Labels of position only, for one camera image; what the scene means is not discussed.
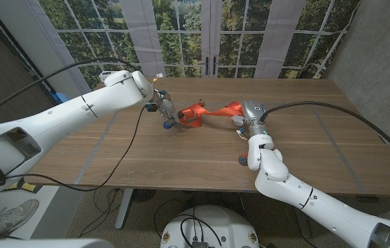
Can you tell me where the black torso cable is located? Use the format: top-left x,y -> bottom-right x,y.
178,214 -> 223,247

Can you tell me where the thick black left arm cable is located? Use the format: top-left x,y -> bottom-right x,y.
0,57 -> 141,125

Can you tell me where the orange ribbon roll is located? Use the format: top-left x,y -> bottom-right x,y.
177,100 -> 245,129

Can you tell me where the black floor cable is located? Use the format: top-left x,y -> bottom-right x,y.
77,187 -> 124,238

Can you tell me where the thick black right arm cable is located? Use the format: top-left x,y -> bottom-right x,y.
258,101 -> 390,169

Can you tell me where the black ribbed round object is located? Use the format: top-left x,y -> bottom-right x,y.
132,189 -> 157,203

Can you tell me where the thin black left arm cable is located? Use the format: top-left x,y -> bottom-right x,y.
3,105 -> 147,192

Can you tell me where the grey table leg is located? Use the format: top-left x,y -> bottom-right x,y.
294,208 -> 311,239

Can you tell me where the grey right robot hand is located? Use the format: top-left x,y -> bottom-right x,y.
231,100 -> 269,138

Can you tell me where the white table leg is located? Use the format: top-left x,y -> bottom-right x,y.
114,188 -> 134,231

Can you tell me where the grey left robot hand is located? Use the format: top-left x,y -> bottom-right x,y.
146,89 -> 186,130

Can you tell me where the grey sneaker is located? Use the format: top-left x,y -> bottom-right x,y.
0,194 -> 40,235

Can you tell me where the black handled screwdriver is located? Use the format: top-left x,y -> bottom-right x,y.
163,99 -> 203,130

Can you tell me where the printed floor mat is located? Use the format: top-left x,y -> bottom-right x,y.
0,177 -> 60,240

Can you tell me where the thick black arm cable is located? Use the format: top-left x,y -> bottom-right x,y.
0,57 -> 141,125
258,101 -> 390,169

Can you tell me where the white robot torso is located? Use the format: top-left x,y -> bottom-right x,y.
160,205 -> 260,248

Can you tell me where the white power strip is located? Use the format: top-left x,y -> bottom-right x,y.
99,70 -> 122,83

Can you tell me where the small blue object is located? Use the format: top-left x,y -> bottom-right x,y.
52,92 -> 69,105

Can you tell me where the printed window backdrop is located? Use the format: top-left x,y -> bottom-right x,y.
38,0 -> 361,90

